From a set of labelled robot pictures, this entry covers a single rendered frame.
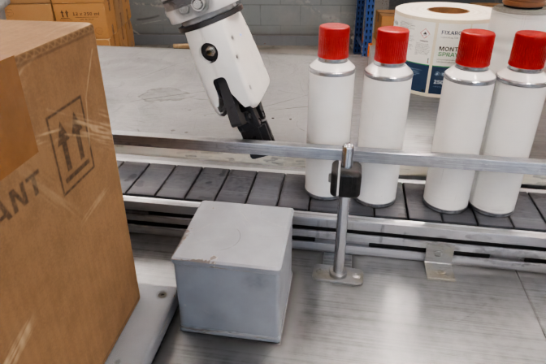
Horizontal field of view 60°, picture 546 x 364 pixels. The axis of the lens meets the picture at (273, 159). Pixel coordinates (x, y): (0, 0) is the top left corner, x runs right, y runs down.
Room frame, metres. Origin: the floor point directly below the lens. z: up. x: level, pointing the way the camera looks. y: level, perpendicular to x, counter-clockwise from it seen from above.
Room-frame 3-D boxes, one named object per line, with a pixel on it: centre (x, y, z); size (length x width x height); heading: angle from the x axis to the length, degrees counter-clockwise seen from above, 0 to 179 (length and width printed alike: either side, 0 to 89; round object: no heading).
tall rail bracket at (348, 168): (0.43, -0.08, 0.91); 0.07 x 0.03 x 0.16; 171
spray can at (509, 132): (0.48, -0.26, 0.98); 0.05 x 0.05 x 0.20
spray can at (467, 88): (0.48, -0.21, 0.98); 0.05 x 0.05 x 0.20
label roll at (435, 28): (0.95, -0.34, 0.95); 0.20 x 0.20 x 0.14
